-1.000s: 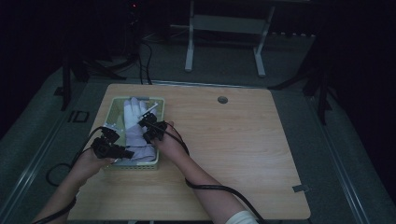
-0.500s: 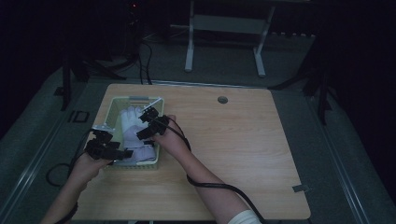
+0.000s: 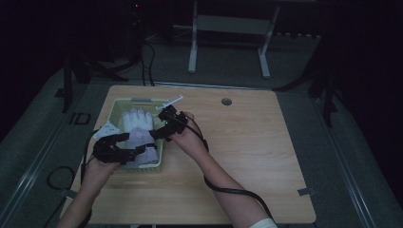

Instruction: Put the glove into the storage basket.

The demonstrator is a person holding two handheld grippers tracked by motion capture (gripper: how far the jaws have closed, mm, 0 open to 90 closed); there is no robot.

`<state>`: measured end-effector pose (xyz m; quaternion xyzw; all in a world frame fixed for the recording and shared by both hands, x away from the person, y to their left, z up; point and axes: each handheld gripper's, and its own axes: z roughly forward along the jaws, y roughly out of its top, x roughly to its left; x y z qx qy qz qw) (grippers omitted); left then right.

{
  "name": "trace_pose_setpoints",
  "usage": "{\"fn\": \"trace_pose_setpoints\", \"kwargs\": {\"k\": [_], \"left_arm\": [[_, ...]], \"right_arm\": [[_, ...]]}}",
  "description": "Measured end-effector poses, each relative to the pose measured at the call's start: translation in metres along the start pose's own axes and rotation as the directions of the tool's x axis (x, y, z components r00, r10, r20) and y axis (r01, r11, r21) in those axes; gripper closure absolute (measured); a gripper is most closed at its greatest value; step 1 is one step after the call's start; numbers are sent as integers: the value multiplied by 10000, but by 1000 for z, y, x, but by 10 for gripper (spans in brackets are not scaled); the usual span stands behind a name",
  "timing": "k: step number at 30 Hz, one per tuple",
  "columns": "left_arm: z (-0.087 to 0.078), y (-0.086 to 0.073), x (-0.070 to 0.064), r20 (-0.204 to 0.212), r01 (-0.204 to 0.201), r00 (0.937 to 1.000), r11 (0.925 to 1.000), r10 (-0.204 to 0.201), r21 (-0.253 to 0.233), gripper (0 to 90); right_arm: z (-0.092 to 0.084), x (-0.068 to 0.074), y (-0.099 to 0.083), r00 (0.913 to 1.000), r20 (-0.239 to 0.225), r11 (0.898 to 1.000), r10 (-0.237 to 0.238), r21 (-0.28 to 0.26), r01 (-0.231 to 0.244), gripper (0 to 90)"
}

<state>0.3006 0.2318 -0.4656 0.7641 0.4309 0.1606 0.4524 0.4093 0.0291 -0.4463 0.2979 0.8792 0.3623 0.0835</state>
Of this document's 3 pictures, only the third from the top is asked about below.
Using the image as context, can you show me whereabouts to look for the right hand-held gripper cable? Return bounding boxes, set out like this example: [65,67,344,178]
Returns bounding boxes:
[179,112,278,228]

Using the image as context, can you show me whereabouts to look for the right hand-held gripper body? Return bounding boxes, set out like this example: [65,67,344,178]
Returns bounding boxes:
[155,94,190,136]

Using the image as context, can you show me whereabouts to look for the dark power strip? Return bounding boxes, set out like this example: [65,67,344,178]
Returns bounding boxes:
[274,30,321,40]

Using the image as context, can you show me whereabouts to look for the pale green plastic basket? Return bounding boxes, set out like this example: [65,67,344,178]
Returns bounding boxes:
[106,97,169,174]

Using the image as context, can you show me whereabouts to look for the lavender glove with white fingers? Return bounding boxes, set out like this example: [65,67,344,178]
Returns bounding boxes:
[121,107,160,169]

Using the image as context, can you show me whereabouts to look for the black rectangular floor frame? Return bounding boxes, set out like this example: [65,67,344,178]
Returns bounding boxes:
[68,111,92,126]

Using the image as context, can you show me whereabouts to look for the person's left hand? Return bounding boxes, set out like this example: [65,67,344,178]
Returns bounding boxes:
[80,156,122,196]

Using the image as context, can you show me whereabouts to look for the black tripod stand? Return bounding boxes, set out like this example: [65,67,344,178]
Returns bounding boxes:
[55,51,142,114]

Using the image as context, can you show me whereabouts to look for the hand-held gripper cable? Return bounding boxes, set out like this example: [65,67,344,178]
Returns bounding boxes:
[179,112,278,228]
[79,128,100,185]

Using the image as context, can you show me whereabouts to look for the person's right hand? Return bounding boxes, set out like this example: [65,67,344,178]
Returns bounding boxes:
[169,110,209,160]

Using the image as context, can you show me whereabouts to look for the black metal stand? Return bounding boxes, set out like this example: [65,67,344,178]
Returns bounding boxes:
[274,31,339,128]

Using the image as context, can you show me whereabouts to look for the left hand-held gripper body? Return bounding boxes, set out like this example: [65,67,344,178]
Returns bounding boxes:
[92,122,135,164]

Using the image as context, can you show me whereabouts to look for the grey tape strip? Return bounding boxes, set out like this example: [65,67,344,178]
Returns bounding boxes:
[297,187,317,197]
[60,188,80,200]

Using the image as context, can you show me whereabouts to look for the left hand-held gripper cable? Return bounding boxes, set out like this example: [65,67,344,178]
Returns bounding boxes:
[79,128,100,185]

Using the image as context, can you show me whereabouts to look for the black cable loop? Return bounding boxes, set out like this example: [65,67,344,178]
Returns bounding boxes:
[46,165,77,192]

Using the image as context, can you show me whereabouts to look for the black floor cables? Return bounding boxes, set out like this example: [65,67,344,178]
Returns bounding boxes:
[138,39,157,87]

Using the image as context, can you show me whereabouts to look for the white metal stand frame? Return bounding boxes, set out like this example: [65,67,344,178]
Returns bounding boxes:
[172,0,281,80]

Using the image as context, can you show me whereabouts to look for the white sleeve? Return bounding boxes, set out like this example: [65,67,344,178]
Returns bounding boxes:
[249,218,278,228]

